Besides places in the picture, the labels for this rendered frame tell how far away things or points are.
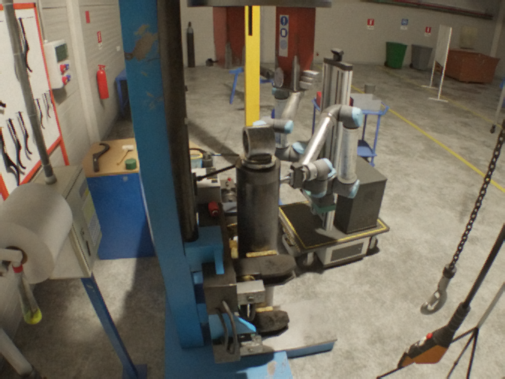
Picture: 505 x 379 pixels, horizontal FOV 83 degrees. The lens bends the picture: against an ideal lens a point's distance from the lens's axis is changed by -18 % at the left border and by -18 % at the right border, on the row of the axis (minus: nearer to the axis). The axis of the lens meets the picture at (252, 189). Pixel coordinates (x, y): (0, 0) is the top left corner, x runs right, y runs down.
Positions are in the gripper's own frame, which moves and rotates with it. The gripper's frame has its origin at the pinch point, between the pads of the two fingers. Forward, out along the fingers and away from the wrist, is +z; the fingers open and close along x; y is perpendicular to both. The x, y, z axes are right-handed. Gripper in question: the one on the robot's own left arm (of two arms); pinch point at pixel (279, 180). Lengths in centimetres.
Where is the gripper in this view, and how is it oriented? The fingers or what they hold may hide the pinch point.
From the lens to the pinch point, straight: 174.1
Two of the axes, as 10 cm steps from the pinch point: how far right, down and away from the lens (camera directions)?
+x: 0.0, 8.5, 5.2
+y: 5.2, 4.4, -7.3
